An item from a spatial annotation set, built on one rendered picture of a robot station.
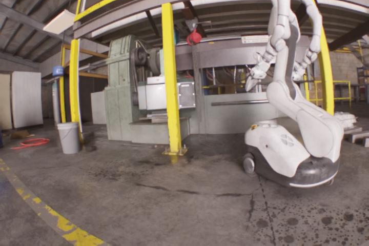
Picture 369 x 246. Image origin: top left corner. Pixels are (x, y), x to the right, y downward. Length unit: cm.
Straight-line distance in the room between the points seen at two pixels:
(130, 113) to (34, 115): 509
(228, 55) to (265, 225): 230
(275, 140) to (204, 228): 56
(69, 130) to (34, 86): 500
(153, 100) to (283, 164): 167
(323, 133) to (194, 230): 76
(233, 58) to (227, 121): 97
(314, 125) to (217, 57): 198
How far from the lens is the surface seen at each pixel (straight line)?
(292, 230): 79
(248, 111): 248
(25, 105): 680
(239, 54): 260
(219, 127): 250
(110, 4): 265
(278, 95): 106
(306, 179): 91
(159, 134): 214
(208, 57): 260
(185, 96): 207
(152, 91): 209
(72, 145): 220
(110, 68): 277
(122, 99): 250
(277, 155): 92
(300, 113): 97
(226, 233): 74
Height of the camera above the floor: 55
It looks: 3 degrees down
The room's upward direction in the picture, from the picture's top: 4 degrees counter-clockwise
